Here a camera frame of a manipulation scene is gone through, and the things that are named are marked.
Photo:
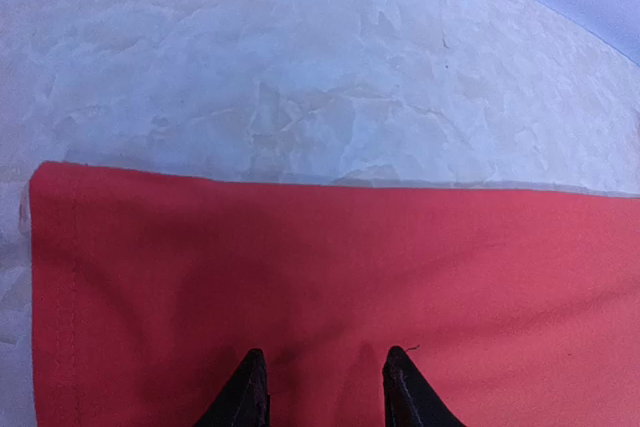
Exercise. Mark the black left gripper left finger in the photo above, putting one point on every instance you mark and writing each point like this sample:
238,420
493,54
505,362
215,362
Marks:
244,400

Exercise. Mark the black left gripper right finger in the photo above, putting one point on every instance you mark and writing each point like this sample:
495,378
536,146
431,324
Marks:
409,400

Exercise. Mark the red t-shirt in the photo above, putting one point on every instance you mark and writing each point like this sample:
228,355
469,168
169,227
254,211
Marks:
521,308

